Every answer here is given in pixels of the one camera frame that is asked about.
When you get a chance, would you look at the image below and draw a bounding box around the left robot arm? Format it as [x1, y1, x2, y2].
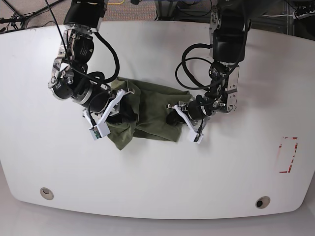
[166, 0, 251, 134]

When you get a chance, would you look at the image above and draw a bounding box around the left table cable grommet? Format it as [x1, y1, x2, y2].
[40, 187, 54, 201]

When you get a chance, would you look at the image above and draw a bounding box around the right table cable grommet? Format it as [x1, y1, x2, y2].
[255, 196, 271, 209]

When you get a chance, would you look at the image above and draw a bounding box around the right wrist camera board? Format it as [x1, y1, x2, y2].
[89, 122, 111, 140]

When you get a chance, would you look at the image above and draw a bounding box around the red tape rectangle marking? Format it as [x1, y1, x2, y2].
[276, 137, 298, 174]

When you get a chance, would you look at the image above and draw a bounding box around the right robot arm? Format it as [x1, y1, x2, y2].
[48, 0, 120, 126]

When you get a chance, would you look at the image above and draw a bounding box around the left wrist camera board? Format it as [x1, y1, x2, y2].
[188, 130, 204, 144]

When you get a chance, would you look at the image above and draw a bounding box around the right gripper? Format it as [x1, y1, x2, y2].
[81, 88, 137, 127]

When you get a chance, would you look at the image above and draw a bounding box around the table cable grommet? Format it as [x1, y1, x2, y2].
[40, 187, 54, 201]
[255, 196, 271, 209]

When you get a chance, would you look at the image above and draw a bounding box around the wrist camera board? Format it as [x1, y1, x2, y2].
[89, 122, 111, 140]
[188, 130, 204, 144]

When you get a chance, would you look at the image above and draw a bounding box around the black tripod stand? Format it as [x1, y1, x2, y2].
[0, 0, 63, 34]

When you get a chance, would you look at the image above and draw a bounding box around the olive green T-shirt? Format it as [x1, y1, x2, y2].
[106, 77, 192, 150]

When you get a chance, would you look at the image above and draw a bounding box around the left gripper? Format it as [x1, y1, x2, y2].
[166, 99, 212, 133]

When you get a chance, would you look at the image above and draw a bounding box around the white power strip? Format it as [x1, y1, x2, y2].
[293, 5, 315, 20]

